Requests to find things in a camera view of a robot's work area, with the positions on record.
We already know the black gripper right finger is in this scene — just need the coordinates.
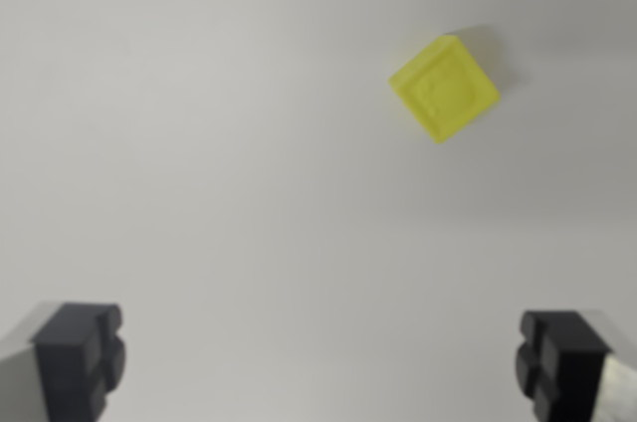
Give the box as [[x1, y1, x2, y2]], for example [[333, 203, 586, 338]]
[[514, 309, 637, 422]]

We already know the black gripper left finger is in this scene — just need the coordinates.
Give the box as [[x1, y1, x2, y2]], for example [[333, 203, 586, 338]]
[[0, 300, 128, 422]]

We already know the yellow embossed cube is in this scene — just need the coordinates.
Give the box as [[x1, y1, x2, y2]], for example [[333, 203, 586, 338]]
[[387, 34, 501, 146]]

